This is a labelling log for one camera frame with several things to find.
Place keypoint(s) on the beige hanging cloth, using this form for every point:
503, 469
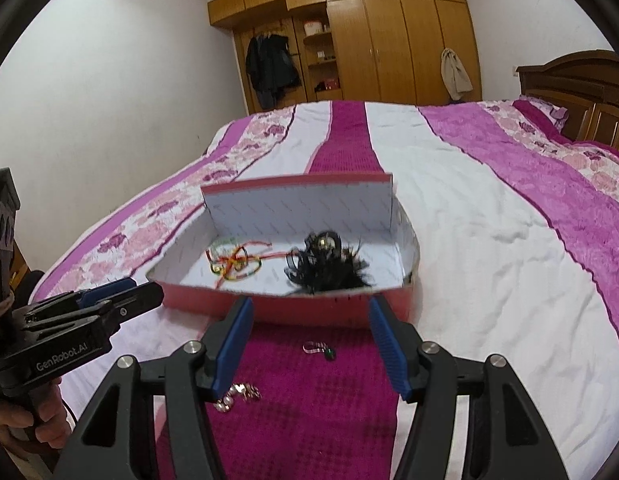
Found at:
457, 72

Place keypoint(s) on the gold pearl brooch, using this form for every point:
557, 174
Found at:
237, 394

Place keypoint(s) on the dark hanging jacket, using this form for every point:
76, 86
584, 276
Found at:
272, 67

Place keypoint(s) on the small red box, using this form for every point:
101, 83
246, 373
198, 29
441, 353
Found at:
332, 83

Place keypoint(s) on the red cardboard box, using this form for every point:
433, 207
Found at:
289, 205

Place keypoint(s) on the person's left hand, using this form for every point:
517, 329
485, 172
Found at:
11, 430

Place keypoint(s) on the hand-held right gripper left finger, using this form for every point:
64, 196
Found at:
234, 350

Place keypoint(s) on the wooden wardrobe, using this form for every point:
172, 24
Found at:
404, 35

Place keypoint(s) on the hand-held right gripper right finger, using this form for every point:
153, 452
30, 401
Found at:
389, 355

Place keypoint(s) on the floral pillow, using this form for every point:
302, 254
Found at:
544, 112

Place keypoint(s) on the black feather hair clip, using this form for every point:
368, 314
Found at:
319, 270

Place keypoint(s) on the white round box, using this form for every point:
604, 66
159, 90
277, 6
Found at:
312, 28

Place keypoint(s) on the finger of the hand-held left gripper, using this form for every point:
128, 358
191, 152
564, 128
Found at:
139, 300
106, 291

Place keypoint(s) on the floral pink bedspread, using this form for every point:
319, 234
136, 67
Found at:
489, 240

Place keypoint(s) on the wooden headboard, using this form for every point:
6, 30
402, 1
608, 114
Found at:
579, 90

